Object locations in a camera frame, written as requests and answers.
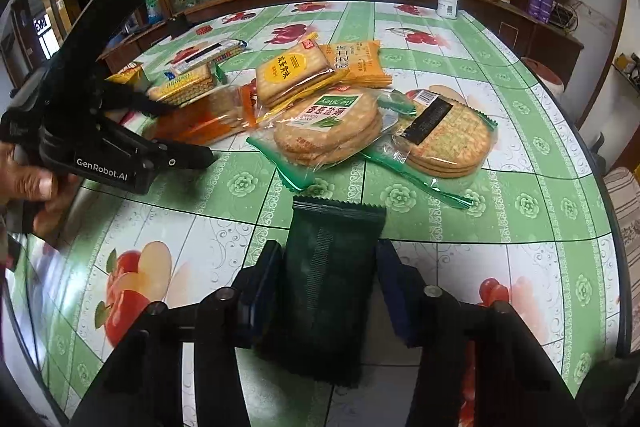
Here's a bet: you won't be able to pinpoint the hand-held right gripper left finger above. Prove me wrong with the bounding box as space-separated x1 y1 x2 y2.
70 239 286 427

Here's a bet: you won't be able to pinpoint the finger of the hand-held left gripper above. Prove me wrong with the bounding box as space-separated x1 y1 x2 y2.
145 139 217 171
102 78 177 118

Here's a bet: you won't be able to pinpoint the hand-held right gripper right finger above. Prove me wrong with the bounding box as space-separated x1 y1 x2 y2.
376 239 588 427

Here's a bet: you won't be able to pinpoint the yellow cardboard box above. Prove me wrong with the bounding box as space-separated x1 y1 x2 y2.
104 62 151 94

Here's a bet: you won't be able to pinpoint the orange label clear cracker packet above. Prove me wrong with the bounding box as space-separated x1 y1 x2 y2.
150 84 261 146

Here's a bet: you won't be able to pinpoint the striped square cracker packet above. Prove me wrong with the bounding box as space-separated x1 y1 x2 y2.
147 62 226 108

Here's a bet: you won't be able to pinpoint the dark green snack packet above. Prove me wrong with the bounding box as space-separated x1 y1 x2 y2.
252 196 387 383

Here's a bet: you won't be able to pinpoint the white blue cracker packet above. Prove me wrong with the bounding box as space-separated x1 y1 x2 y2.
162 38 248 75

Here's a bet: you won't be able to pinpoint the yellow label square cracker packet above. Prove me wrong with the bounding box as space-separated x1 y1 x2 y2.
252 39 346 110

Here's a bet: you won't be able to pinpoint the green round cracker packet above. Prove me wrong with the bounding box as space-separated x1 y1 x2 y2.
246 88 418 194

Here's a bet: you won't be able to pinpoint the black label round cracker packet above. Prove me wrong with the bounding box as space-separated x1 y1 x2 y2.
362 87 500 210

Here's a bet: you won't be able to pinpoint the orange opaque cracker packet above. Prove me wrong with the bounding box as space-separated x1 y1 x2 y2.
320 39 393 88

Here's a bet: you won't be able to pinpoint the person's left hand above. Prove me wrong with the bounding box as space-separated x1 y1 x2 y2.
0 139 85 249

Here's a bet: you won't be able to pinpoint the black round object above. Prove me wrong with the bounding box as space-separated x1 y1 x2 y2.
167 14 193 38

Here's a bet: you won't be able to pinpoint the striped cushion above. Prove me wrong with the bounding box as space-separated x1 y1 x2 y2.
602 167 640 303

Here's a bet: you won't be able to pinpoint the red round lid container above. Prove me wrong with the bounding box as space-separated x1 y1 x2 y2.
520 57 566 100

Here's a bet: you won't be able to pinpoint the tangled cables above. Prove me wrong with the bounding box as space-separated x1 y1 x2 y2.
552 2 581 32

